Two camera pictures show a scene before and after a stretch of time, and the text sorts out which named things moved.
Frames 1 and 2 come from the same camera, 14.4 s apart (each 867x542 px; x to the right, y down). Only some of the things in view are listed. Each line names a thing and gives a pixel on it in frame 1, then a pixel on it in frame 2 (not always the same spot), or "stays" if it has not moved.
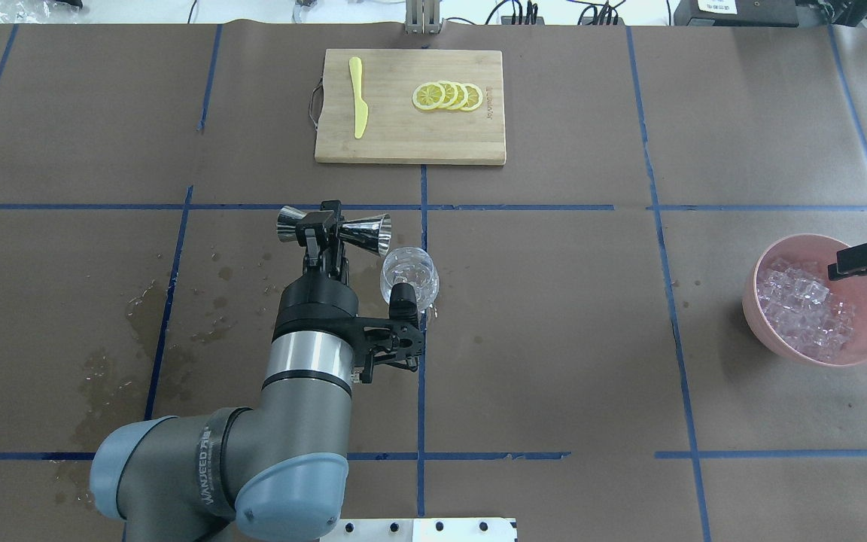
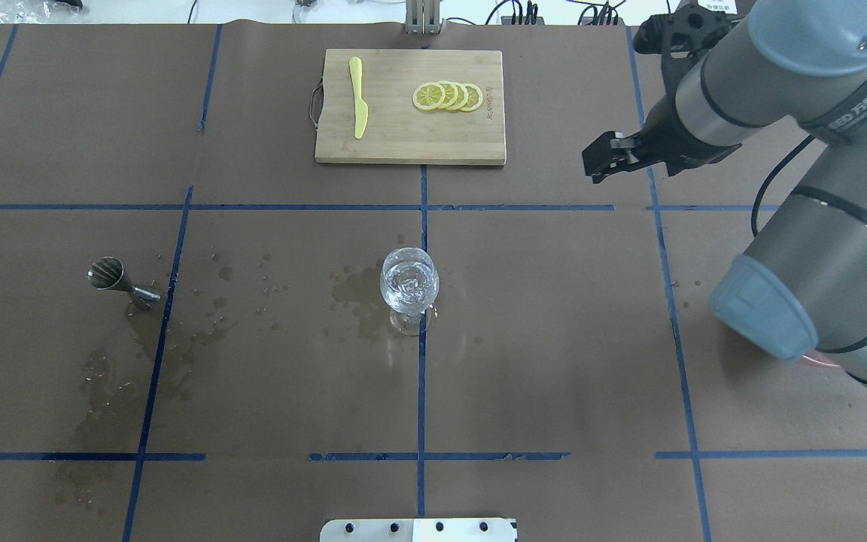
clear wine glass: [413, 266] stays
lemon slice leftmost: [428, 95] stays
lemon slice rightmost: [474, 96] stays
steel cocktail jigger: [372, 233] -> [107, 272]
